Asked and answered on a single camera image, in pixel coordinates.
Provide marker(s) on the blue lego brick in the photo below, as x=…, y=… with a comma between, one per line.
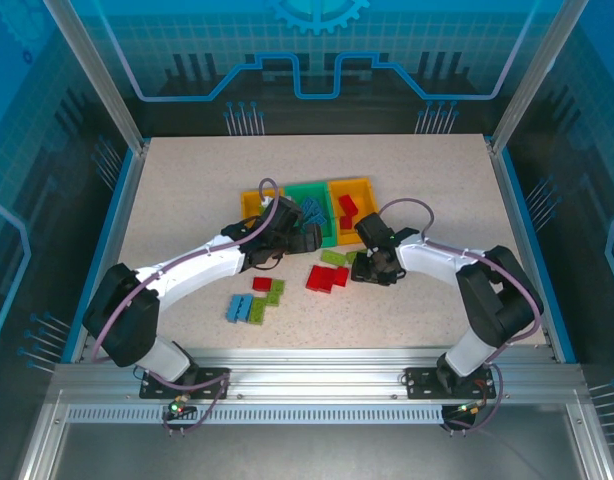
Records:
x=318, y=202
x=232, y=307
x=307, y=204
x=309, y=219
x=321, y=216
x=244, y=307

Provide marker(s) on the green lego brick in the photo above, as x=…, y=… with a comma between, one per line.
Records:
x=258, y=311
x=352, y=257
x=277, y=287
x=333, y=257

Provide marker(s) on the red lego brick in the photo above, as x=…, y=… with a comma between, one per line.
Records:
x=347, y=204
x=262, y=284
x=346, y=221
x=342, y=276
x=316, y=276
x=329, y=283

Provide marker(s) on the green plastic bin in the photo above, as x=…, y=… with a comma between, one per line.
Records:
x=292, y=192

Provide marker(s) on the yellow plastic bin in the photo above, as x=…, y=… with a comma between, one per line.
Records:
x=251, y=200
x=362, y=192

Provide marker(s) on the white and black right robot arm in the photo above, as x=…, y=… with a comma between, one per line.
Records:
x=427, y=260

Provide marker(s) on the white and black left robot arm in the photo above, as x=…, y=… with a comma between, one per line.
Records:
x=197, y=265

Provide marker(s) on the small connector board with LED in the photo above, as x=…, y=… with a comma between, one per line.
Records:
x=467, y=410
x=176, y=409

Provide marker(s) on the grey metal sheet panel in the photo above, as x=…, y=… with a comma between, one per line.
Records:
x=312, y=455

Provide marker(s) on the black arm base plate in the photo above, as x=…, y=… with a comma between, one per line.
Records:
x=212, y=382
x=419, y=382

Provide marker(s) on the wide aluminium frame rail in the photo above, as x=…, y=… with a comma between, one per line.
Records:
x=312, y=375

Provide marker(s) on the aluminium side rail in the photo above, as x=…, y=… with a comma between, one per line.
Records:
x=509, y=200
x=126, y=215

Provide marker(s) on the blue frame edge strip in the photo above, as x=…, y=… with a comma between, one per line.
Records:
x=563, y=345
x=115, y=215

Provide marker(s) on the aluminium frame post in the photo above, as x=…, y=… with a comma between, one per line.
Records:
x=537, y=75
x=103, y=80

